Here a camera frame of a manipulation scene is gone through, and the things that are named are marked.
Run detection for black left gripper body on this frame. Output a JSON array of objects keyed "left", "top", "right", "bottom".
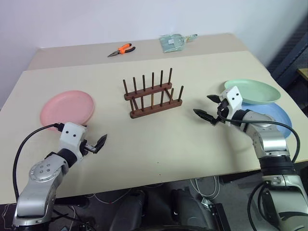
[{"left": 79, "top": 139, "right": 97, "bottom": 156}]

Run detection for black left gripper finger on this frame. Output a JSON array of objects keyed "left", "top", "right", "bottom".
[{"left": 95, "top": 134, "right": 108, "bottom": 154}]

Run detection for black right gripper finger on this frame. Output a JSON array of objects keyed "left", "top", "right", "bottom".
[
  {"left": 206, "top": 94, "right": 221, "bottom": 104},
  {"left": 192, "top": 108, "right": 216, "bottom": 126}
]

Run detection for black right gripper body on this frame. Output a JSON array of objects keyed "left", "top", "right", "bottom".
[{"left": 215, "top": 98, "right": 230, "bottom": 124}]

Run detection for wooden dish rack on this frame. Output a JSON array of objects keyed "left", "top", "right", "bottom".
[{"left": 122, "top": 67, "right": 186, "bottom": 119}]

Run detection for green plate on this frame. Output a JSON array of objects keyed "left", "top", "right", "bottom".
[{"left": 223, "top": 79, "right": 282, "bottom": 105}]

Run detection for pink plate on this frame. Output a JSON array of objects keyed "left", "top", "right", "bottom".
[{"left": 39, "top": 90, "right": 95, "bottom": 132}]

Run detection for blue plate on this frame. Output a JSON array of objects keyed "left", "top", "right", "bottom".
[{"left": 240, "top": 102, "right": 293, "bottom": 140}]

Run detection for clear plastic packaged item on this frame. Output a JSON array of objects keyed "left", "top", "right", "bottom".
[{"left": 159, "top": 33, "right": 199, "bottom": 54}]

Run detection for dark rounded shape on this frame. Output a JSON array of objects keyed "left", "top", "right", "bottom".
[
  {"left": 109, "top": 190, "right": 148, "bottom": 231},
  {"left": 170, "top": 188, "right": 218, "bottom": 231}
]

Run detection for black flat box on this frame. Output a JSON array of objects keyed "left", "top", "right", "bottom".
[{"left": 209, "top": 203, "right": 232, "bottom": 231}]

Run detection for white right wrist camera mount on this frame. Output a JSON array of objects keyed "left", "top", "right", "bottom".
[{"left": 220, "top": 86, "right": 244, "bottom": 127}]

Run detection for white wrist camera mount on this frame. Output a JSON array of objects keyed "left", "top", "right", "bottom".
[
  {"left": 220, "top": 86, "right": 244, "bottom": 127},
  {"left": 59, "top": 122, "right": 88, "bottom": 162}
]

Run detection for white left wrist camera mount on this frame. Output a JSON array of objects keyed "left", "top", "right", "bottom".
[{"left": 59, "top": 122, "right": 88, "bottom": 162}]

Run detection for thin white red wire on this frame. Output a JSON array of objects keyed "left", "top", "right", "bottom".
[{"left": 86, "top": 189, "right": 137, "bottom": 205}]

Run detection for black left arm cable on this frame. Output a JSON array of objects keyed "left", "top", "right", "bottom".
[{"left": 13, "top": 123, "right": 64, "bottom": 201}]

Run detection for white cable bundle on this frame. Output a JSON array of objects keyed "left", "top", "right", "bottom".
[{"left": 189, "top": 176, "right": 221, "bottom": 201}]

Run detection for dark metal shelf frame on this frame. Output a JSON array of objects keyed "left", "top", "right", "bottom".
[{"left": 266, "top": 14, "right": 308, "bottom": 98}]

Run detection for orange handled pliers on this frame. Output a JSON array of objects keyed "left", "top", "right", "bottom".
[{"left": 107, "top": 43, "right": 136, "bottom": 58}]

